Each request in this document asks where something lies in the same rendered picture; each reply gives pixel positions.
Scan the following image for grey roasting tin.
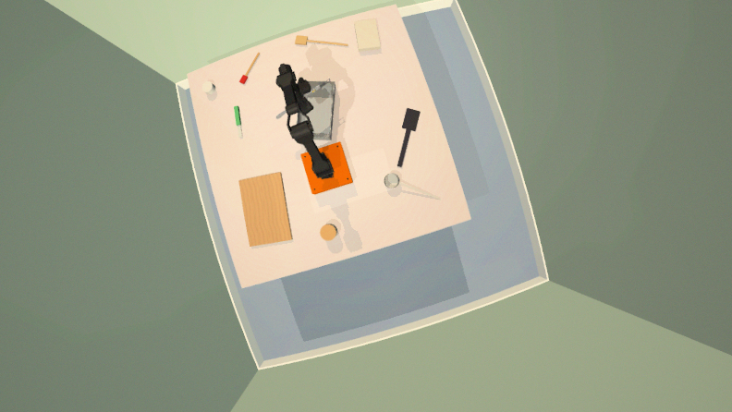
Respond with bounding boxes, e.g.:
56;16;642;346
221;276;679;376
297;81;336;140

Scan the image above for orange spatula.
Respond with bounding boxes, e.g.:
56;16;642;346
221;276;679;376
295;35;348;46

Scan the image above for grey tongs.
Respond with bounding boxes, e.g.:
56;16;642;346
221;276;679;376
276;81;326;119

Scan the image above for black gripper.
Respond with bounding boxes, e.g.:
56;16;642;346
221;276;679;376
296;89;313;115

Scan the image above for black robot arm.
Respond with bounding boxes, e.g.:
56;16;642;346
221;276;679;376
275;63;334;179

